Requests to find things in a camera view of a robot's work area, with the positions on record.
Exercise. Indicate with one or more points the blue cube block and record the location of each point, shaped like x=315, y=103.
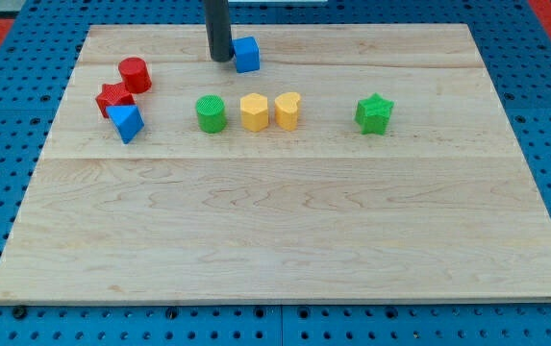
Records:
x=247, y=54

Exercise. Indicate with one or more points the yellow heart block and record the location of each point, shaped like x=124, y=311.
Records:
x=287, y=109

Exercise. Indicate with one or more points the yellow hexagon block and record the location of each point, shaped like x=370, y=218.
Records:
x=254, y=112

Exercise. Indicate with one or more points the light wooden board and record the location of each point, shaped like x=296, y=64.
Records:
x=442, y=208

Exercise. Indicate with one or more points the green cylinder block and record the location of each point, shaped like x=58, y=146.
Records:
x=211, y=114

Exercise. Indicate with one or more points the green star block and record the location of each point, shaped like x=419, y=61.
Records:
x=373, y=114

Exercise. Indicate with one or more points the blue triangle block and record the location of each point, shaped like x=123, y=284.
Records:
x=127, y=120

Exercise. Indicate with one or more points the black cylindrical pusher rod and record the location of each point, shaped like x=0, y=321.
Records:
x=218, y=28

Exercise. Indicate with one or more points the red cylinder block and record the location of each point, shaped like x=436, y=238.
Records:
x=135, y=75

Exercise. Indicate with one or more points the red star block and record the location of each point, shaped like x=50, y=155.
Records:
x=113, y=95

